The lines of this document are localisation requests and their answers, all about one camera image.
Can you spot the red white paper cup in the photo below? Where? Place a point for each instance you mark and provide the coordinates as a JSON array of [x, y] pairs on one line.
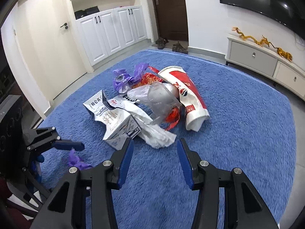
[[195, 108]]

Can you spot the left brown shoe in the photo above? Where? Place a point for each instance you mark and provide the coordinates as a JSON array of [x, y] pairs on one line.
[[160, 43]]

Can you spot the brown entrance door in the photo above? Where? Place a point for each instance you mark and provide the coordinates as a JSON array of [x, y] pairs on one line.
[[171, 17]]

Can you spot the clear plastic cup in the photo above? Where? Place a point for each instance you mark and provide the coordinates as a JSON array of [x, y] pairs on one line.
[[163, 99]]

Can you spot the white wall cabinet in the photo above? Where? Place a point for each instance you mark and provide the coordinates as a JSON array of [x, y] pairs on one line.
[[119, 24]]

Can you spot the black device on cabinet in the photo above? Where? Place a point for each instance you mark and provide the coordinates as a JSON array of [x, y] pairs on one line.
[[83, 13]]

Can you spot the white printed carton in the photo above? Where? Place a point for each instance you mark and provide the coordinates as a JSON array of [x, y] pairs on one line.
[[119, 123]]

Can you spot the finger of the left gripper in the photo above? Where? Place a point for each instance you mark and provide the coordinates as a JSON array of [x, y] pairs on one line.
[[68, 145]]

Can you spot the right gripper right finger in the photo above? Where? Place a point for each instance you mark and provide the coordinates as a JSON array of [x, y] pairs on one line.
[[244, 206]]

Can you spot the small purple wrapper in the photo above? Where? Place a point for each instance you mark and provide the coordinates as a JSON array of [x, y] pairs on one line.
[[75, 161]]

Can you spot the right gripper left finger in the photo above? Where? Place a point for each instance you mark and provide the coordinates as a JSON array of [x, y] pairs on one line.
[[66, 205]]

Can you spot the right brown shoe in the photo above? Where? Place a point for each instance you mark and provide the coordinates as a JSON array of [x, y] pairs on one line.
[[179, 48]]

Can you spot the white plastic bag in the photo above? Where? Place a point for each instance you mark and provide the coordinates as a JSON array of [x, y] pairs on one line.
[[151, 133]]

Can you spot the brown shoe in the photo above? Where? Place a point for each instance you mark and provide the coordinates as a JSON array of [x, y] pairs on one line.
[[179, 48], [160, 43]]

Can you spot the red snack wrapper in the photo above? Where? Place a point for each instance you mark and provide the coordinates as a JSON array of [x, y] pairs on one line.
[[149, 78]]

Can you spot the white TV console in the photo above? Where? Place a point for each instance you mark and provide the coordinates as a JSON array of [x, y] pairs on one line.
[[268, 63]]

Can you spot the golden tiger figurine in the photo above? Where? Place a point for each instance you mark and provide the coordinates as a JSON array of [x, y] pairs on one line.
[[288, 56]]

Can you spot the golden dragon figurine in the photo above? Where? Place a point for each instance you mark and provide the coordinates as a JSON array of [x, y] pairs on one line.
[[263, 41]]

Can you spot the white interior door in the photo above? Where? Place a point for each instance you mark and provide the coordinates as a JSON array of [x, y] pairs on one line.
[[44, 33]]

